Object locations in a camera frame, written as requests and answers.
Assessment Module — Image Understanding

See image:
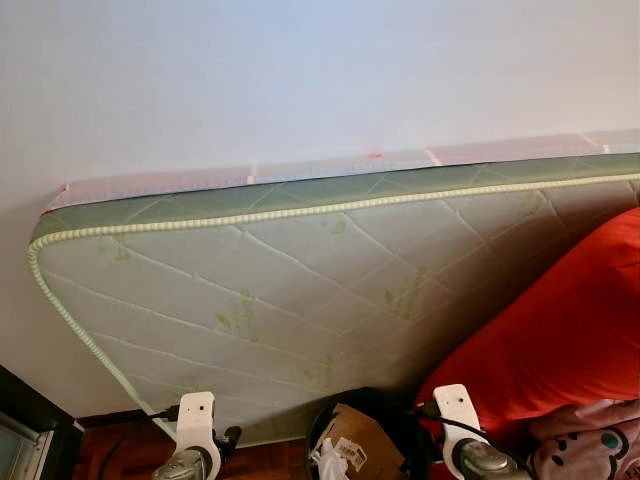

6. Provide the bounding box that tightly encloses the black rubbish bin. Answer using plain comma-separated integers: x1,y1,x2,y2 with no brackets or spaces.
302,387,433,480

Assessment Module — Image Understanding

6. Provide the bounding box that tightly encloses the brown cardboard piece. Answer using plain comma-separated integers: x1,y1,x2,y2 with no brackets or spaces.
317,402,407,480

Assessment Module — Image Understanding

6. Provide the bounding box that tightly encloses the white crumpled tissue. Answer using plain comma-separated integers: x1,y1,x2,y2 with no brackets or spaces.
311,437,352,480

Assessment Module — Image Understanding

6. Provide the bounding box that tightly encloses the dark skirting board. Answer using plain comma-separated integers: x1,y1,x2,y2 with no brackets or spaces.
77,407,163,428

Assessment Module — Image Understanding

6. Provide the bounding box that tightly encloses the large red fabric cushion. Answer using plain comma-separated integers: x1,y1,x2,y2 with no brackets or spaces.
414,204,640,443

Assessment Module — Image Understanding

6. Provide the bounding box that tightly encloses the pink cartoon blanket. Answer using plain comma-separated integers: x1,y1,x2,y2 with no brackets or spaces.
526,397,640,480

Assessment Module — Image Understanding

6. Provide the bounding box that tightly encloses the pink patterned foam mat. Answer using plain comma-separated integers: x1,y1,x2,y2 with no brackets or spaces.
44,127,640,212

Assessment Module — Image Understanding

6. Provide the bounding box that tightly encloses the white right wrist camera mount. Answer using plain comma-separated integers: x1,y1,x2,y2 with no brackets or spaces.
432,384,484,453

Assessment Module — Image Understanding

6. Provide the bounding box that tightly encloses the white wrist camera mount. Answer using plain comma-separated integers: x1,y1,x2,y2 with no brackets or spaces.
432,384,484,453
175,392,219,457

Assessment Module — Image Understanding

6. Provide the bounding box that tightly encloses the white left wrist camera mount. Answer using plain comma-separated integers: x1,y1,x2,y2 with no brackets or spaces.
175,392,219,457

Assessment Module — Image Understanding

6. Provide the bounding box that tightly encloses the dark wardrobe frame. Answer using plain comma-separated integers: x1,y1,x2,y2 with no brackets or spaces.
0,364,87,480

